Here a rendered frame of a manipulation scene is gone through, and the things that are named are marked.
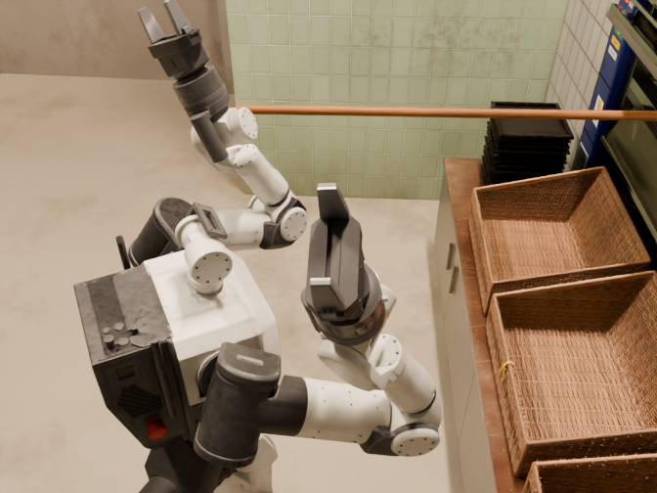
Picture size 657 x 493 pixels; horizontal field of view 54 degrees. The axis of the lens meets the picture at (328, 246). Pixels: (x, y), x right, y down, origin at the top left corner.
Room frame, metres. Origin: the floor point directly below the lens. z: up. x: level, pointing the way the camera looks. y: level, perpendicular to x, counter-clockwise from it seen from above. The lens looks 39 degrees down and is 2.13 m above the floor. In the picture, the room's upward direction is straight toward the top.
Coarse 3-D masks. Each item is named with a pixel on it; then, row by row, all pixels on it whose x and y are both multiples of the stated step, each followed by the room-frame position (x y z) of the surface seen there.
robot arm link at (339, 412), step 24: (312, 384) 0.62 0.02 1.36; (336, 384) 0.63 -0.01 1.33; (312, 408) 0.58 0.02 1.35; (336, 408) 0.59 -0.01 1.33; (360, 408) 0.60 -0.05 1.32; (384, 408) 0.61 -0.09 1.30; (312, 432) 0.57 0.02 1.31; (336, 432) 0.57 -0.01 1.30; (360, 432) 0.58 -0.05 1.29; (384, 432) 0.58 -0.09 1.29; (408, 432) 0.57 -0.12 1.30; (432, 432) 0.57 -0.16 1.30; (408, 456) 0.57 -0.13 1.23
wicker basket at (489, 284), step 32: (480, 192) 2.06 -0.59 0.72; (576, 192) 2.04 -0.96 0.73; (608, 192) 1.91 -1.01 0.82; (480, 224) 1.84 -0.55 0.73; (512, 224) 2.02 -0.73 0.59; (544, 224) 2.02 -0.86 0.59; (576, 224) 1.97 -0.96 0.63; (480, 256) 1.75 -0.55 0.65; (512, 256) 1.82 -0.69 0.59; (544, 256) 1.82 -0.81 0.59; (576, 256) 1.82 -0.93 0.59; (608, 256) 1.68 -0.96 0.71; (640, 256) 1.54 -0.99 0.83; (480, 288) 1.65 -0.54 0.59; (512, 288) 1.52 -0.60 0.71
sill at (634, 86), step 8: (632, 80) 2.09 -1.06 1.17; (640, 80) 2.06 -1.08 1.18; (648, 80) 2.06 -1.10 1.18; (632, 88) 2.07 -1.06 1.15; (640, 88) 2.00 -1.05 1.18; (648, 88) 2.00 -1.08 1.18; (656, 88) 2.00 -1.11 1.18; (640, 96) 1.98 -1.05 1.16; (648, 96) 1.94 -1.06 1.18; (656, 96) 1.94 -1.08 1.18; (648, 104) 1.91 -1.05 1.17; (656, 104) 1.89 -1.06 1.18
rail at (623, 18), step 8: (616, 8) 2.05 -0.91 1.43; (616, 16) 2.02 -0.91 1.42; (624, 16) 1.98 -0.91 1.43; (624, 24) 1.94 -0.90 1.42; (632, 24) 1.90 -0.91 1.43; (632, 32) 1.87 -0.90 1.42; (640, 32) 1.84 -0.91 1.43; (640, 40) 1.79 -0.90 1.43; (648, 48) 1.73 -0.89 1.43; (648, 56) 1.71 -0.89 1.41; (656, 56) 1.67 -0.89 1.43; (656, 64) 1.65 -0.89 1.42
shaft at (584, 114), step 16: (256, 112) 1.82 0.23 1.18; (272, 112) 1.82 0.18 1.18; (288, 112) 1.82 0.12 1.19; (304, 112) 1.82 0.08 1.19; (320, 112) 1.81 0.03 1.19; (336, 112) 1.81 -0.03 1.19; (352, 112) 1.81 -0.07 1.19; (368, 112) 1.81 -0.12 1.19; (384, 112) 1.80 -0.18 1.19; (400, 112) 1.80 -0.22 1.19; (416, 112) 1.80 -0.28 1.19; (432, 112) 1.80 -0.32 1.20; (448, 112) 1.80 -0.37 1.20; (464, 112) 1.79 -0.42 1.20; (480, 112) 1.79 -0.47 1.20; (496, 112) 1.79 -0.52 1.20; (512, 112) 1.79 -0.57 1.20; (528, 112) 1.79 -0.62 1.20; (544, 112) 1.78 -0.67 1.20; (560, 112) 1.78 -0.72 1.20; (576, 112) 1.78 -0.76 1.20; (592, 112) 1.78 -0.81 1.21; (608, 112) 1.78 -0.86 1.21; (624, 112) 1.78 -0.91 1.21; (640, 112) 1.78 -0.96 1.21; (656, 112) 1.77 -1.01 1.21
